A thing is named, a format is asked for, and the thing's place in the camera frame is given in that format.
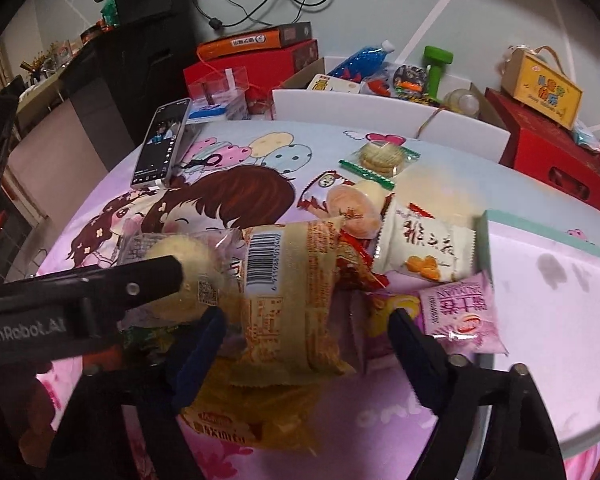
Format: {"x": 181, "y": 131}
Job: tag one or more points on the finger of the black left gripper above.
{"x": 113, "y": 291}

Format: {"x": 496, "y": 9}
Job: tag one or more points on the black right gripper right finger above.
{"x": 520, "y": 438}

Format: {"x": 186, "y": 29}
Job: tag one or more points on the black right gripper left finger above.
{"x": 91, "y": 440}

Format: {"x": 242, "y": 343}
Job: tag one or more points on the clear pack yellow cake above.
{"x": 210, "y": 262}

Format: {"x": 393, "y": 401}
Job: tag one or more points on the tan barcode bread pack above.
{"x": 289, "y": 277}

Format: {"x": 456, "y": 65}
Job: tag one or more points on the green edged cookie pack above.
{"x": 380, "y": 162}

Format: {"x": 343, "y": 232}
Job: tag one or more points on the pink snack pack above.
{"x": 461, "y": 316}

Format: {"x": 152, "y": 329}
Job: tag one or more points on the smartphone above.
{"x": 157, "y": 157}

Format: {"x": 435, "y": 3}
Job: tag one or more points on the yellow snack pack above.
{"x": 275, "y": 418}

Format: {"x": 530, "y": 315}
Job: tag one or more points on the cartoon printed tablecloth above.
{"x": 243, "y": 174}

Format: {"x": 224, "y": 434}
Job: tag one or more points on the black cabinet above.
{"x": 120, "y": 77}

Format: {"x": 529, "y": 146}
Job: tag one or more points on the white orange snack pack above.
{"x": 412, "y": 243}

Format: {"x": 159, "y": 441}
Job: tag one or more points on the red snack pack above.
{"x": 354, "y": 267}

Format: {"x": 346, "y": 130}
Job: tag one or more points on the clear plastic box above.
{"x": 219, "y": 97}

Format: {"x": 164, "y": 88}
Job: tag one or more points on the red white small pack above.
{"x": 313, "y": 197}

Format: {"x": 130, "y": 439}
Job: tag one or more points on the round orange pastry pack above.
{"x": 360, "y": 205}

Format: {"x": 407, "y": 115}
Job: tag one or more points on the dark red gift box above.
{"x": 543, "y": 150}

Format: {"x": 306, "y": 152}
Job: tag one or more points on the red flat box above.
{"x": 263, "y": 70}

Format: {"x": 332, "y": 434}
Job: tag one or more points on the white card game box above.
{"x": 322, "y": 82}

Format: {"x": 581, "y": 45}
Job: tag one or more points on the orange flat box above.
{"x": 271, "y": 38}

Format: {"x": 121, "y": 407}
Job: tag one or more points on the clear plastic bottle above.
{"x": 462, "y": 101}

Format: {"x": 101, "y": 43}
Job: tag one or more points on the blue bead bottle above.
{"x": 363, "y": 63}

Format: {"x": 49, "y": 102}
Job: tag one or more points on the green dumbbell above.
{"x": 437, "y": 59}

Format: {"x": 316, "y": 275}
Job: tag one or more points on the yellow handled gift box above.
{"x": 535, "y": 78}

